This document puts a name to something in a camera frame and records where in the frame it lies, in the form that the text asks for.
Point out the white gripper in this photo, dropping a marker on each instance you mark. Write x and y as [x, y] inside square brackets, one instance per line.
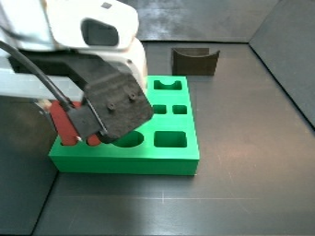
[26, 86]

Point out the red square-circle object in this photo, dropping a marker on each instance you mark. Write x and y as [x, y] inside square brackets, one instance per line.
[67, 133]

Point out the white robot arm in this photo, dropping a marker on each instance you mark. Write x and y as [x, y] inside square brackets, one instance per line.
[96, 27]

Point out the green shape-sorter fixture block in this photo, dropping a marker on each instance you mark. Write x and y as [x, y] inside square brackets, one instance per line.
[162, 147]

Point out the black curved support bracket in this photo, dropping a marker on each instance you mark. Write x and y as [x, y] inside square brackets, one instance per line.
[194, 61]

